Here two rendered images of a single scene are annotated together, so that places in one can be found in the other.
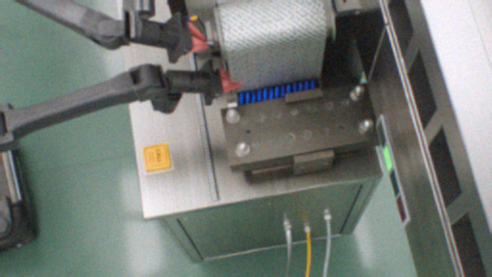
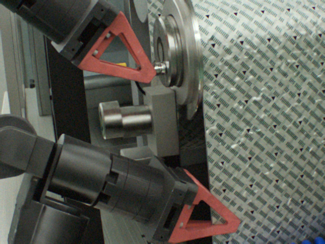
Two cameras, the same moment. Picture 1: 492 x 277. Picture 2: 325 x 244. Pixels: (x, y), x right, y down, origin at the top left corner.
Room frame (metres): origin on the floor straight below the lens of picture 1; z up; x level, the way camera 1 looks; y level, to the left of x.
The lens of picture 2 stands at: (0.11, 0.15, 1.33)
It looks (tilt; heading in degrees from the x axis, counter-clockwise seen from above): 13 degrees down; 351
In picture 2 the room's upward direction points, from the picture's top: 5 degrees counter-clockwise
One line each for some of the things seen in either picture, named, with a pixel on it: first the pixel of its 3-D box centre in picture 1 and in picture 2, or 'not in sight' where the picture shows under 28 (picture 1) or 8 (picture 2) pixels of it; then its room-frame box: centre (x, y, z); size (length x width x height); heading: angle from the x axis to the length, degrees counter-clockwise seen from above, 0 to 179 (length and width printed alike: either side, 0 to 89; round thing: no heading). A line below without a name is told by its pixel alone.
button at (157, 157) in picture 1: (157, 157); not in sight; (0.61, 0.24, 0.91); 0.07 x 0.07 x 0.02; 3
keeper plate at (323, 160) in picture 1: (312, 163); not in sight; (0.51, -0.17, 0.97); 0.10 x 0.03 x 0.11; 93
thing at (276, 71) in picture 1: (276, 71); (313, 177); (0.72, -0.10, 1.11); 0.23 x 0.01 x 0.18; 93
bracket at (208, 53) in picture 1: (209, 59); (154, 220); (0.81, 0.06, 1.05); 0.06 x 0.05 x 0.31; 93
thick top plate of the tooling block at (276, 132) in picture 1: (300, 127); not in sight; (0.61, -0.15, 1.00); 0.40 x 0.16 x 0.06; 93
